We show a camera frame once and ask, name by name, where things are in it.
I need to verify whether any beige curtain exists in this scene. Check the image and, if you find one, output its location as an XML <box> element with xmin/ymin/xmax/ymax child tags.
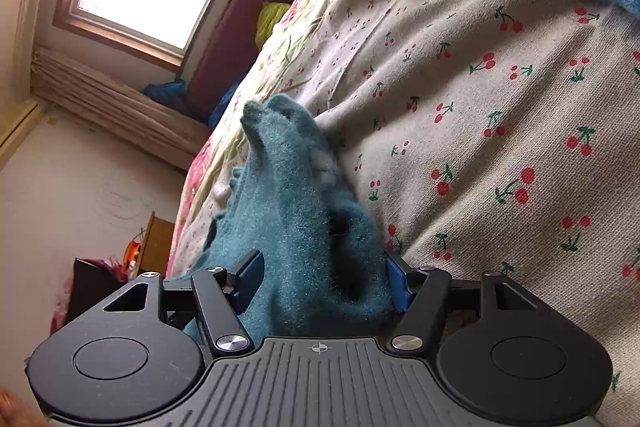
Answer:
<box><xmin>30</xmin><ymin>46</ymin><xmax>212</xmax><ymax>171</ymax></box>

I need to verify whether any maroon padded headboard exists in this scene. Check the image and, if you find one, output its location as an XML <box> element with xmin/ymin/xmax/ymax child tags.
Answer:
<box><xmin>187</xmin><ymin>0</ymin><xmax>342</xmax><ymax>122</ymax></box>

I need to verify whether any pink floral quilt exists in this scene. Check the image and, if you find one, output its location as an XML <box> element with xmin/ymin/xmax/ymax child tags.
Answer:
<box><xmin>165</xmin><ymin>142</ymin><xmax>221</xmax><ymax>280</ymax></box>

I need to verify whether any orange plastic bag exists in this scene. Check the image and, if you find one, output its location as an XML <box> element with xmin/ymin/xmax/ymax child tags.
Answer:
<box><xmin>124</xmin><ymin>234</ymin><xmax>147</xmax><ymax>264</ymax></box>

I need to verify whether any blue blanket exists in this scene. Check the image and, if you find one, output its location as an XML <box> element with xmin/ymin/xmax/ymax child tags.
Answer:
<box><xmin>206</xmin><ymin>74</ymin><xmax>251</xmax><ymax>131</ymax></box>

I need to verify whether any wooden cabinet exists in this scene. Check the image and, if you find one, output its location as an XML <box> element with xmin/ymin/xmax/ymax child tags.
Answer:
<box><xmin>141</xmin><ymin>211</ymin><xmax>177</xmax><ymax>281</ymax></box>

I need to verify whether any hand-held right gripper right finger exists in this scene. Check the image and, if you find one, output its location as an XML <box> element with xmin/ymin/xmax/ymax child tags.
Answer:
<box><xmin>386</xmin><ymin>251</ymin><xmax>541</xmax><ymax>354</ymax></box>

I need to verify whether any blue cloth bundle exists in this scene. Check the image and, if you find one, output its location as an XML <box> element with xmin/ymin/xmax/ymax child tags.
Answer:
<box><xmin>142</xmin><ymin>78</ymin><xmax>189</xmax><ymax>115</ymax></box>

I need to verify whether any black television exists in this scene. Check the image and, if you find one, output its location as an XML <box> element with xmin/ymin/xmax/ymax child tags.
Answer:
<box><xmin>67</xmin><ymin>257</ymin><xmax>133</xmax><ymax>323</ymax></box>

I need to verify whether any teal fuzzy sweater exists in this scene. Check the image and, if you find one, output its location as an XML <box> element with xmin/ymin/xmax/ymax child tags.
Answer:
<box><xmin>172</xmin><ymin>94</ymin><xmax>408</xmax><ymax>344</ymax></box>

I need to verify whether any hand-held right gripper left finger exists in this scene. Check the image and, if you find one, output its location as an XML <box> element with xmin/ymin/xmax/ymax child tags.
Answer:
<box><xmin>102</xmin><ymin>249</ymin><xmax>266</xmax><ymax>356</ymax></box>

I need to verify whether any cherry print bed sheet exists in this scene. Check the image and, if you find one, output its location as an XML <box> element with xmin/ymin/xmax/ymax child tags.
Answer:
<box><xmin>170</xmin><ymin>0</ymin><xmax>640</xmax><ymax>413</ymax></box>

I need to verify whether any yellow-green pillow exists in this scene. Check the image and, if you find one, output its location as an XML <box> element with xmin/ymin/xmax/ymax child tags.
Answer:
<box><xmin>255</xmin><ymin>0</ymin><xmax>292</xmax><ymax>48</ymax></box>

